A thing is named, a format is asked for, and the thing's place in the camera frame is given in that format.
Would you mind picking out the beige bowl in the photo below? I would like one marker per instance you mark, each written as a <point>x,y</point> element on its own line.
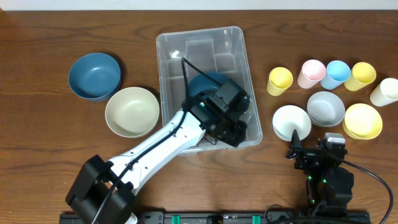
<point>132,112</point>

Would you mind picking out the dark blue bowl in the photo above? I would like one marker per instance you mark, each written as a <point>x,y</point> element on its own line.
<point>95,77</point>
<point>201,84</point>

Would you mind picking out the yellow bowl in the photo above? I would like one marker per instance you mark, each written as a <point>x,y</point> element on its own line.
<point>362,121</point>

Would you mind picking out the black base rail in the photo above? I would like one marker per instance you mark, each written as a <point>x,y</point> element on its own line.
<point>210,218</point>

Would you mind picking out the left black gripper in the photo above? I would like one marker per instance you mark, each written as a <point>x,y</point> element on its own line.
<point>228,135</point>

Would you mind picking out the light blue cup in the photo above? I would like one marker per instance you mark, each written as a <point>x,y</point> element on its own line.
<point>337,72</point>

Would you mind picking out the yellow cup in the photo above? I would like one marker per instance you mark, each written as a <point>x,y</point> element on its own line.
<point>280,79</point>
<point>362,74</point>

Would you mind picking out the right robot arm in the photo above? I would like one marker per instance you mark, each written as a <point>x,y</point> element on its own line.
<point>328,186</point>

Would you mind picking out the white bowl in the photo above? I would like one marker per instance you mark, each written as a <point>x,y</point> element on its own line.
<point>289,118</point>

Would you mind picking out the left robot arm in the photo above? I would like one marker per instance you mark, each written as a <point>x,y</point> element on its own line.
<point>105,191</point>

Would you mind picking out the yellow cup left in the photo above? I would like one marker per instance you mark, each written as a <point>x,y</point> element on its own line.
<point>280,79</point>

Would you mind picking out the pink cup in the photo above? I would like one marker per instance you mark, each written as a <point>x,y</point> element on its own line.
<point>312,72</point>

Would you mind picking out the cream white cup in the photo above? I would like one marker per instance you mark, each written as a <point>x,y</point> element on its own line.
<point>385,93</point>

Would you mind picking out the yellow cup right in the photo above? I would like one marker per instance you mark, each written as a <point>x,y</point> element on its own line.
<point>362,74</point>

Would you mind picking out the clear plastic storage container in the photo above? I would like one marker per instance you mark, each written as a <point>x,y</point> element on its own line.
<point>182,55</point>

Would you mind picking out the grey bowl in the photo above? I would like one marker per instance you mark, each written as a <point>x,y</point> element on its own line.
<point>325,109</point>

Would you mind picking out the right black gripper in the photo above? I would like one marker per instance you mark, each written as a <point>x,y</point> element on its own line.
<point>303,154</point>

